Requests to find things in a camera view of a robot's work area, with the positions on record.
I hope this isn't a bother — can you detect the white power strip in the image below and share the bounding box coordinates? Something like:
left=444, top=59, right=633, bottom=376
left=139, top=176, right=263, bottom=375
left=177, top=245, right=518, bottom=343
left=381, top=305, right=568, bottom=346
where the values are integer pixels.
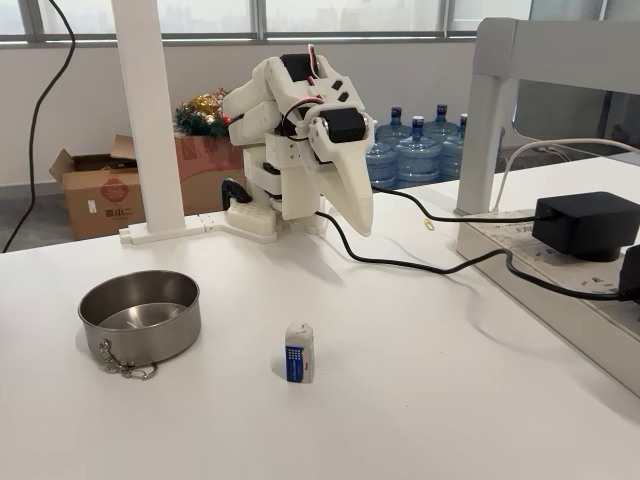
left=457, top=209, right=640, bottom=396

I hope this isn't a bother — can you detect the white cable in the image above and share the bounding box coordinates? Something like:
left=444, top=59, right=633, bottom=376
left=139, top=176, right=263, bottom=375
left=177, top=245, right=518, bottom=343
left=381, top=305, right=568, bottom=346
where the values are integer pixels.
left=492, top=137, right=640, bottom=214

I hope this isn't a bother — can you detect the white upright post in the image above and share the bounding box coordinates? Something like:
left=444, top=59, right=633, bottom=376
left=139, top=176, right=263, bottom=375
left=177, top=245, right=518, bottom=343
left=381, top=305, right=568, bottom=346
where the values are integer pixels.
left=110, top=0, right=189, bottom=236

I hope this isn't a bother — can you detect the open brown cardboard box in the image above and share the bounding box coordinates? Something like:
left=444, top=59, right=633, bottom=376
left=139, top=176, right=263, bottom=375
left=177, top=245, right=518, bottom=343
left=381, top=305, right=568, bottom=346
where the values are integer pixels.
left=48, top=133, right=147, bottom=241

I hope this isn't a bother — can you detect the christmas wreath with tinsel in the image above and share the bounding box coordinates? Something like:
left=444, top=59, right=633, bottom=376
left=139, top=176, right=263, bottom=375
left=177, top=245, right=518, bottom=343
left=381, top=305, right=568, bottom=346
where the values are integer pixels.
left=173, top=87, right=236, bottom=140

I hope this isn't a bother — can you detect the grey white desk shelf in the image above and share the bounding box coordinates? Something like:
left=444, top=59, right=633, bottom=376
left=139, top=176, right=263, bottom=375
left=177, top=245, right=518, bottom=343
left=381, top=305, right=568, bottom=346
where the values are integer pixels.
left=455, top=17, right=640, bottom=216

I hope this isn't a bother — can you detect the small white and blue box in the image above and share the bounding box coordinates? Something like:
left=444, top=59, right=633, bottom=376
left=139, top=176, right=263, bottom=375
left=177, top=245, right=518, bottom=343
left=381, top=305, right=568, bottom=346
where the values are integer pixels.
left=283, top=322, right=316, bottom=385

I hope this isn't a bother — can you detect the red cardboard box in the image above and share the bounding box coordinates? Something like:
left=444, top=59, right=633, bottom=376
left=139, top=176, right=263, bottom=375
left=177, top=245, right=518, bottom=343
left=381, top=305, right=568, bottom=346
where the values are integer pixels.
left=174, top=134, right=251, bottom=216

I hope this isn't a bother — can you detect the hanging black cable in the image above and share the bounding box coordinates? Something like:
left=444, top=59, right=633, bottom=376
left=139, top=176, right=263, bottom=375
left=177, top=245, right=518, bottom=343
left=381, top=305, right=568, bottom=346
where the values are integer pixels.
left=2, top=0, right=77, bottom=254

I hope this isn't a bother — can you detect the black table clamp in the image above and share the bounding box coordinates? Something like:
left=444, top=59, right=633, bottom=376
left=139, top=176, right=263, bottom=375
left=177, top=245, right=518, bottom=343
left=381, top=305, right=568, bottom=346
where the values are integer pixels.
left=221, top=177, right=252, bottom=211

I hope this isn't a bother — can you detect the black cable to adapter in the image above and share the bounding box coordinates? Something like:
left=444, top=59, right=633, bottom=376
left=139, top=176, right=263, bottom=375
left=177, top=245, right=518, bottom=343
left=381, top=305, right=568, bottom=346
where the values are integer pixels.
left=368, top=182, right=551, bottom=222

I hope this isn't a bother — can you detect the round metal bowl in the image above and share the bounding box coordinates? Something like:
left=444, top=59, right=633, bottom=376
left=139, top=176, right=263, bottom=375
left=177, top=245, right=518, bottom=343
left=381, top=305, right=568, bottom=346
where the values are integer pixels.
left=77, top=269, right=203, bottom=365

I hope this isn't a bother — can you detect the red black servo wire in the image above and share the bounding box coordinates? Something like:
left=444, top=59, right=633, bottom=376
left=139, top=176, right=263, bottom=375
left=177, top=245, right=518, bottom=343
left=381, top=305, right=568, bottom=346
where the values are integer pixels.
left=279, top=44, right=327, bottom=132

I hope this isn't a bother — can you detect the black plug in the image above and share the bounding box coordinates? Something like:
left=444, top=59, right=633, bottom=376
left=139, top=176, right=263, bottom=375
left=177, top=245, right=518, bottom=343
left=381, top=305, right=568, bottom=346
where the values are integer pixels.
left=618, top=243, right=640, bottom=304

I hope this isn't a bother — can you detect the black power adapter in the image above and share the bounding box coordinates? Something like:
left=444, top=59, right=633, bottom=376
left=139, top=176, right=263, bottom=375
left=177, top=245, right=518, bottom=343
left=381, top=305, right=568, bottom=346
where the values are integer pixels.
left=530, top=191, right=635, bottom=263

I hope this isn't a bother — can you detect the long black power cable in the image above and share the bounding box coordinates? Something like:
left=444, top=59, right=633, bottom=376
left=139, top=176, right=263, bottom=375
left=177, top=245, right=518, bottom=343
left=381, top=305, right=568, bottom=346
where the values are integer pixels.
left=314, top=209, right=626, bottom=302

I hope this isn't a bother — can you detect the metal chain with clasp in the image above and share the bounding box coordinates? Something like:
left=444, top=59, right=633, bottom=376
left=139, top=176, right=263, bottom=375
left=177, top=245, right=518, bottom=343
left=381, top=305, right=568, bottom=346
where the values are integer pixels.
left=96, top=338, right=159, bottom=381

